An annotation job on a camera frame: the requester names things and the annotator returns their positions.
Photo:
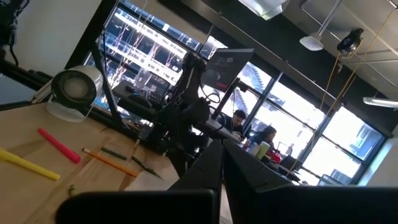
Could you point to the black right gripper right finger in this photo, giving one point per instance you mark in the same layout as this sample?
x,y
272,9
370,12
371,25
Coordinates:
x,y
280,205

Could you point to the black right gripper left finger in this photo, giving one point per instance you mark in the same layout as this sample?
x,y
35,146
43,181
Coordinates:
x,y
174,205

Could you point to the orange pencil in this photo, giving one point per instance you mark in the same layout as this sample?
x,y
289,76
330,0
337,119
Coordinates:
x,y
109,162

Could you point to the dark green pencil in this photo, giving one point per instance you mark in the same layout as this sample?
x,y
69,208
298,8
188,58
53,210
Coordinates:
x,y
113,153

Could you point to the short gold pencil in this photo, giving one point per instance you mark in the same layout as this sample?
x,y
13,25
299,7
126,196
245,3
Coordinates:
x,y
72,190

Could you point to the pink highlighter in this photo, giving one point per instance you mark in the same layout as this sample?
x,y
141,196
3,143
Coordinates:
x,y
59,145

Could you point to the yellow highlighter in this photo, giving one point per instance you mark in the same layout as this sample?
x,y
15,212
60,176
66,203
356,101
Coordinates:
x,y
29,165

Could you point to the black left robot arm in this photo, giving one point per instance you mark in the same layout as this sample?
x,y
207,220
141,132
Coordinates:
x,y
182,137

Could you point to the person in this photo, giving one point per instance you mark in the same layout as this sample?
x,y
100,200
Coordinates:
x,y
236,119
265,135

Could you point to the dark laptop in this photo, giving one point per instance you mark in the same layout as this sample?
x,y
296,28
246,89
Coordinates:
x,y
290,162

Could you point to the red object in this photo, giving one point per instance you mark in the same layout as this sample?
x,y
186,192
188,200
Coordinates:
x,y
274,156

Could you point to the black computer monitor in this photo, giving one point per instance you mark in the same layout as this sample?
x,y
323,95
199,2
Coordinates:
x,y
227,68

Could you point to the green cup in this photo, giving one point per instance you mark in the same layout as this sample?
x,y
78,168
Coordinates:
x,y
262,151

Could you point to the white cup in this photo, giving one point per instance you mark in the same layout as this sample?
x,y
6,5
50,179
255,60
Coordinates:
x,y
252,148

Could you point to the grey office desk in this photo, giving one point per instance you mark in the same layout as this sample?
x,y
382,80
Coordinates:
x,y
130,107

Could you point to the white ceiling light panel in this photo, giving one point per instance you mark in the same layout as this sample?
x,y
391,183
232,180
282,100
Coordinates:
x,y
264,7

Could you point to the white pendant ceiling device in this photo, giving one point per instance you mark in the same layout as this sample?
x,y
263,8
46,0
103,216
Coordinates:
x,y
311,43

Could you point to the white linear light fixture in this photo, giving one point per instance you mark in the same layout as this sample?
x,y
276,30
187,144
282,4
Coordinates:
x,y
382,102

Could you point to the large glass window wall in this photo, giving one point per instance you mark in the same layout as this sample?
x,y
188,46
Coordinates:
x,y
342,133

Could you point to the black ceiling camera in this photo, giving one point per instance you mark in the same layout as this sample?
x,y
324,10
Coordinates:
x,y
349,42

